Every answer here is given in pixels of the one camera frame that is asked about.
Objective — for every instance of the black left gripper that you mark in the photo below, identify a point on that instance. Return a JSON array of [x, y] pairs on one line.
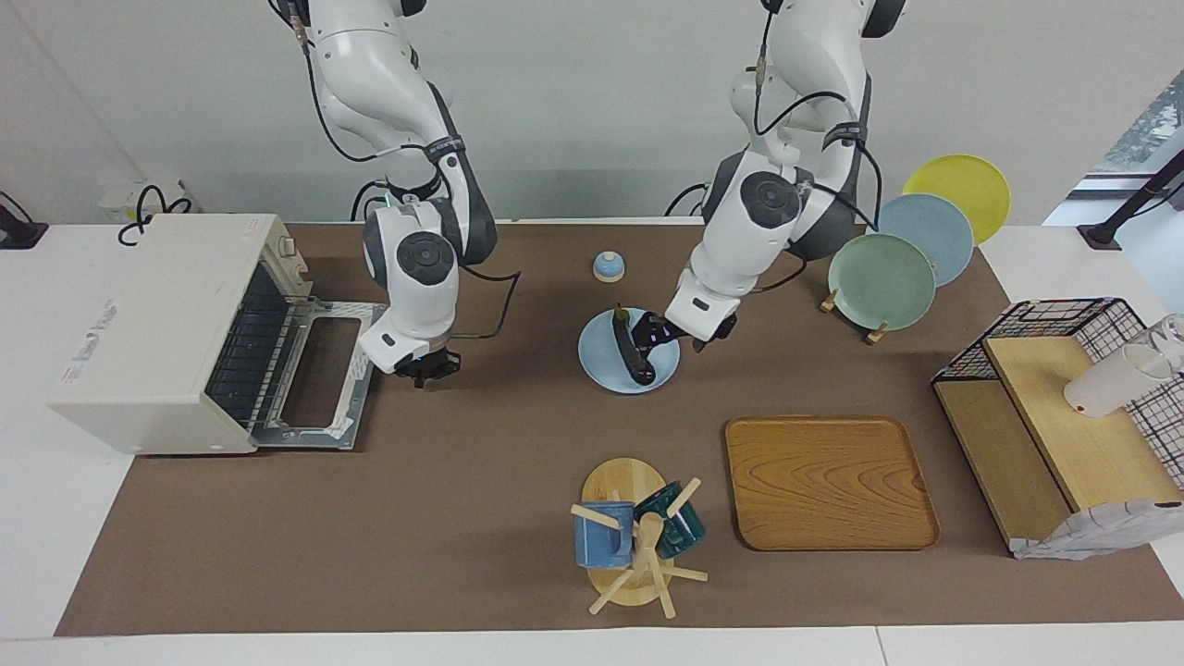
[[668, 337]]

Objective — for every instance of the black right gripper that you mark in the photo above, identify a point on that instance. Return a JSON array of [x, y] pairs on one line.
[[427, 363]]

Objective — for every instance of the dark purple eggplant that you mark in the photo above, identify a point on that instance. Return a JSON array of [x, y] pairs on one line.
[[634, 356]]

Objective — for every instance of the light blue plate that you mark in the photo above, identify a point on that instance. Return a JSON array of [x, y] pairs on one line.
[[601, 356]]

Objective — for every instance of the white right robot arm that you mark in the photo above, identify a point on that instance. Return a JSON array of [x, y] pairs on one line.
[[421, 268]]

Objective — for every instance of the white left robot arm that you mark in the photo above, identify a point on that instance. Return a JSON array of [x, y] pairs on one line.
[[758, 222]]

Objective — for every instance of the cream toaster oven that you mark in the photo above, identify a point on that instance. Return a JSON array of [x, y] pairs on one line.
[[157, 324]]

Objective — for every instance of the small blue lid wooden knob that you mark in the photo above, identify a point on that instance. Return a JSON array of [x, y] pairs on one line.
[[609, 268]]

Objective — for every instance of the wooden mug tree stand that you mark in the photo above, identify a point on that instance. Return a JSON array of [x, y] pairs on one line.
[[624, 481]]

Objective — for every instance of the brown table mat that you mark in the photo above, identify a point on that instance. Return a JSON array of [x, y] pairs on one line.
[[462, 518]]

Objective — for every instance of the dark green ceramic mug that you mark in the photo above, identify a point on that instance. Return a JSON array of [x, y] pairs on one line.
[[683, 532]]

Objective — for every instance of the blue ceramic mug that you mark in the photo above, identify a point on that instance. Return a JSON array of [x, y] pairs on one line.
[[601, 541]]

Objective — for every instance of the wooden plate rack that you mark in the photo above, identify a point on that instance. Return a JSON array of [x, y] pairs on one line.
[[874, 335]]

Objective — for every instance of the pale green plate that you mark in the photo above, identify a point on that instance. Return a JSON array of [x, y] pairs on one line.
[[879, 282]]

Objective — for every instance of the wooden serving tray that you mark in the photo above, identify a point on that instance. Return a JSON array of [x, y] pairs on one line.
[[828, 481]]

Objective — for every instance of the blue racked plate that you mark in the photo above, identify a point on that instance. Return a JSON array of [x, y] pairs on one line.
[[934, 227]]

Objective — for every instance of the yellow plate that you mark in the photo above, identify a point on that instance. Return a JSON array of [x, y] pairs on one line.
[[962, 185]]

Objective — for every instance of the white power adapter box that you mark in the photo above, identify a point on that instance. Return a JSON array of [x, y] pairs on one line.
[[116, 199]]

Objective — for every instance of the black table clamp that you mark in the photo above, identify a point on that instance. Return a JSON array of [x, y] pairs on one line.
[[18, 233]]

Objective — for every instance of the wooden shelf box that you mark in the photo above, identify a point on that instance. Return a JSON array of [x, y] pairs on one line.
[[1082, 444]]

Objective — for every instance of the white plastic cup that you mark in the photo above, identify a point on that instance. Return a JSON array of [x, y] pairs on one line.
[[1105, 388]]

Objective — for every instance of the grey grid patterned cloth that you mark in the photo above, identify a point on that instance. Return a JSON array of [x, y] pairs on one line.
[[1091, 536]]

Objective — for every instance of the black clamp stand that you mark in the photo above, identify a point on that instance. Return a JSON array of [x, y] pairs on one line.
[[1133, 203]]

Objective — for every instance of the clear glass cup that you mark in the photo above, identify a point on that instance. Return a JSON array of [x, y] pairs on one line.
[[1170, 338]]

